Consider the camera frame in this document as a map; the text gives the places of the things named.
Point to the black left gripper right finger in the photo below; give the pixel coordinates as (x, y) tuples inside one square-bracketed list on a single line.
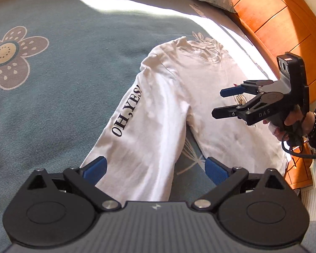
[(256, 210)]

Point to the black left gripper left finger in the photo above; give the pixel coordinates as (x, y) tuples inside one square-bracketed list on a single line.
[(51, 210)]

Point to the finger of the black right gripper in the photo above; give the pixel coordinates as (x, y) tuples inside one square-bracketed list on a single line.
[(233, 90), (234, 109)]

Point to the white long sleeve shirt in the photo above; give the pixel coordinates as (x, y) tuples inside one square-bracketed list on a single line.
[(177, 88)]

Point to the person's right hand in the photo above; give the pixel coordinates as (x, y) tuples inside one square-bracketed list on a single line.
[(307, 123)]

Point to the orange wooden headboard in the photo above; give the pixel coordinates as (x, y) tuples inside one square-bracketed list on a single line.
[(278, 26)]

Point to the teal floral bed sheet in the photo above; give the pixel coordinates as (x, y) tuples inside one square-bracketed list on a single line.
[(65, 66)]

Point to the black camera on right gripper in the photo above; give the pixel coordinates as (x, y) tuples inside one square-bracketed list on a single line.
[(292, 68)]

